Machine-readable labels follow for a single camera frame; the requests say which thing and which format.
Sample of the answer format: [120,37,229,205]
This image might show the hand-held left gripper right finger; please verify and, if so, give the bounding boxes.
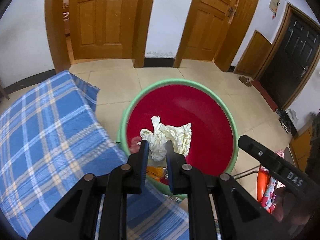
[165,140,292,240]

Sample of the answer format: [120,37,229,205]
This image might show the black entrance door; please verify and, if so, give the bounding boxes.
[259,14,320,107]

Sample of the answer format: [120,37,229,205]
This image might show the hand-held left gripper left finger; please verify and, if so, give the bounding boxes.
[27,139,150,240]

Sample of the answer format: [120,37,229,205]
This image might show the large cream paper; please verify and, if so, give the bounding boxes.
[139,116,192,162]

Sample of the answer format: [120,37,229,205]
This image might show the orange snack packet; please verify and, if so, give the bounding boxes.
[146,165,167,180]

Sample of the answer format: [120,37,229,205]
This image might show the brown entrance door frame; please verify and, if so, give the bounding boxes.
[252,4,320,110]

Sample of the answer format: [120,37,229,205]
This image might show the blue plaid tablecloth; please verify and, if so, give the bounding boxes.
[0,70,190,240]

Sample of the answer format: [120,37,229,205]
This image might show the red bin with green rim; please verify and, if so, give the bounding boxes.
[116,78,239,200]

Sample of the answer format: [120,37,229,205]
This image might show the red doormat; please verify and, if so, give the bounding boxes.
[251,80,278,110]

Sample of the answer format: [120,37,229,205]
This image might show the dark shoes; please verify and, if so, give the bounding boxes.
[276,107,293,133]

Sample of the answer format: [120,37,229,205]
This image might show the wooden cabinet door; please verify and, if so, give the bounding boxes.
[235,30,273,77]

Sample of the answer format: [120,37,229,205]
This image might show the yellowish wall box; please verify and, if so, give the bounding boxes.
[269,0,281,13]

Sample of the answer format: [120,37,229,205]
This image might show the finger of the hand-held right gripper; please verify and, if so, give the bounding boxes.
[237,134,288,178]

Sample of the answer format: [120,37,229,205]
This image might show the yellow wooden cabinet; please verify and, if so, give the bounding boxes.
[289,127,313,173]

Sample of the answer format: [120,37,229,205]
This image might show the wooden panel door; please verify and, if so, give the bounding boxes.
[181,0,242,62]
[69,0,135,60]

